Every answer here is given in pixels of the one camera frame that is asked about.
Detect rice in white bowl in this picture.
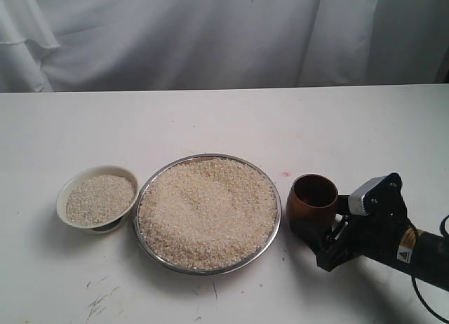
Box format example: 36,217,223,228
66,175,135,226

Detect round steel tray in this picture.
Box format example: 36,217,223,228
133,153,283,276

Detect white ceramic bowl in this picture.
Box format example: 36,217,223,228
56,166,139,234

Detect brown wooden cup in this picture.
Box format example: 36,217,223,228
286,174,338,225

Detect white backdrop curtain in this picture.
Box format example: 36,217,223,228
1,0,448,93

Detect rice pile in tray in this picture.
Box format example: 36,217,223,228
137,156,278,271

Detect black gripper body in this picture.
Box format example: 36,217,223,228
315,194,414,272

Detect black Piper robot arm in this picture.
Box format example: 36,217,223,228
286,173,448,290

